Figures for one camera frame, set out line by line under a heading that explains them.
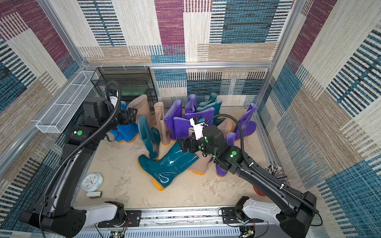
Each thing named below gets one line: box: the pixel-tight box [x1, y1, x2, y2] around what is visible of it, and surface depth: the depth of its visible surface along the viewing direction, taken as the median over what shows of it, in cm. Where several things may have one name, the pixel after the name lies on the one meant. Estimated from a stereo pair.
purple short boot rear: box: [184, 107, 215, 125], surface depth 86 cm
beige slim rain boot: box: [153, 101, 171, 146], surface depth 88 cm
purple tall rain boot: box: [164, 99, 183, 141], surface depth 85 cm
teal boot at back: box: [199, 92, 218, 107], surface depth 93 cm
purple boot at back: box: [185, 94, 197, 113], surface depth 91 cm
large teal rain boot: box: [137, 141, 199, 191], surface depth 81 cm
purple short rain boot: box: [173, 116, 193, 139], surface depth 82 cm
